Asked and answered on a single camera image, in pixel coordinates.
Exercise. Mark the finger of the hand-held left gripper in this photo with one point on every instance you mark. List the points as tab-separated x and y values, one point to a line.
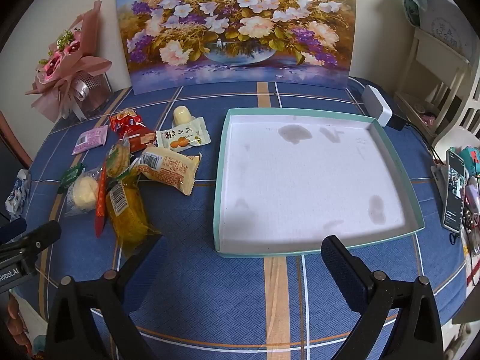
13	230
39	238

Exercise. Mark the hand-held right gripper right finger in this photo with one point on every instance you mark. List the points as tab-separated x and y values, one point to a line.
343	270

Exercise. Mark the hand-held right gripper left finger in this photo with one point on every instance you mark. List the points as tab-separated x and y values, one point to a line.
123	285

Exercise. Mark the clear packet with round pastry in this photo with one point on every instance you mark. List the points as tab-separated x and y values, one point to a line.
84	195

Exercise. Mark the dark green snack packet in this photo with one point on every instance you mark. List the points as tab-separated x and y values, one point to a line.
70	176

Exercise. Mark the red-orange snack packet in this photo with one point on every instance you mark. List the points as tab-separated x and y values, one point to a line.
100	202

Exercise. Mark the yellow transparent snack packet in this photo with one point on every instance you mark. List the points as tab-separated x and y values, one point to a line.
127	213

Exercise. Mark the teal-edged white cardboard tray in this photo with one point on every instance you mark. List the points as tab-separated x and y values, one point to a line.
307	180

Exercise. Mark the purple snack packet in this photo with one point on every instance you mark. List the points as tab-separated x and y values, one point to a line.
90	139

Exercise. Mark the round cracker packet green edge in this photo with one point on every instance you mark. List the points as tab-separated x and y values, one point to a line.
117	157

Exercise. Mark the beige bread packet with barcode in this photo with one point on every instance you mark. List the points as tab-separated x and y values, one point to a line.
168	168

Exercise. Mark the brown-red snack packet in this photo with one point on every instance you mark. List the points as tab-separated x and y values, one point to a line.
141	140

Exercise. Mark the red snack packet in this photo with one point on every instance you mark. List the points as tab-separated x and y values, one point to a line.
125	120

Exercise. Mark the cream packet with orange print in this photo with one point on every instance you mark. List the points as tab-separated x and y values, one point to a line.
183	138

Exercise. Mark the pale yellow jelly cup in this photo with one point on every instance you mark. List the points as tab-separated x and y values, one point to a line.
182	116

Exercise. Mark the blue and white small packet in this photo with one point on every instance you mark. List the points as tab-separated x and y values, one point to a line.
17	195

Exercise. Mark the grey phone stand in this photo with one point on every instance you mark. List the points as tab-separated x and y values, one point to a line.
438	174

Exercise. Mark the smartphone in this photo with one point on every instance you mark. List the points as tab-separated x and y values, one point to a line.
454	191

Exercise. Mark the black power adapter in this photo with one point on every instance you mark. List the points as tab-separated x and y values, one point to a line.
398	120

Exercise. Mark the white rectangular box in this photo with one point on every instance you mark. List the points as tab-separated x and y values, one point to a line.
377	105

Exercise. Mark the pink wrapped flower bouquet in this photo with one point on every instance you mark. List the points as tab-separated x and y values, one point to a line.
67	67

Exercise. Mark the flower painting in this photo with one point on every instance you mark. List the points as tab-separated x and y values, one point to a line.
232	26

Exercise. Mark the white printed bag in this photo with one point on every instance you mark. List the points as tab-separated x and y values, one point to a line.
448	22

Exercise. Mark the green bag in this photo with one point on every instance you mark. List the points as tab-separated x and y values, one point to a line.
412	3

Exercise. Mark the teal toy camera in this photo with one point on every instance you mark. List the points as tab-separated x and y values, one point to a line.
470	159

